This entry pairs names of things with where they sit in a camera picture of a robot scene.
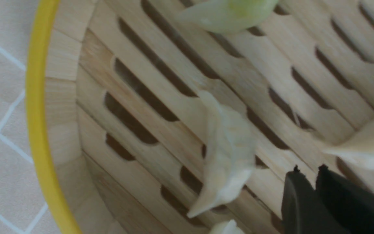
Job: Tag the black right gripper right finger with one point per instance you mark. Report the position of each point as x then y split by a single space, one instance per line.
350 205

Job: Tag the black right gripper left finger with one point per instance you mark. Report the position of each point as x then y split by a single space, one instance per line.
302 210

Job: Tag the light green dumpling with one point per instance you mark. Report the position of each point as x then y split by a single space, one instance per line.
228 16

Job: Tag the pale green dumpling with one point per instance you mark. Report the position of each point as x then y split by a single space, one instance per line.
226 227

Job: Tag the bamboo steamer tray yellow rim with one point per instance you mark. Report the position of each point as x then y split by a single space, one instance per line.
117 130

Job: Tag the beige checkered tablecloth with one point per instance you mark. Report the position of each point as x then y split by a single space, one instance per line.
23 209

